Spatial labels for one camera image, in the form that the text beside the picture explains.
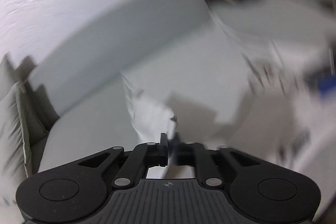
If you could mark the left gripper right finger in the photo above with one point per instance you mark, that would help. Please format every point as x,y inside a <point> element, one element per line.
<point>180,153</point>

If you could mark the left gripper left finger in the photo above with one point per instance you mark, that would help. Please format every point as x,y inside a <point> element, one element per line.
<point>159,152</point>

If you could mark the white hoodie garment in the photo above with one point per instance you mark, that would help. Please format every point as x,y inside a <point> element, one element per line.
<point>209,92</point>

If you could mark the grey sofa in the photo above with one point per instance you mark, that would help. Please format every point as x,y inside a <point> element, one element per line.
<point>79,86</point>

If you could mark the grey sofa pillow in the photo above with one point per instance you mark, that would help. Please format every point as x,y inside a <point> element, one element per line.
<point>20,129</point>

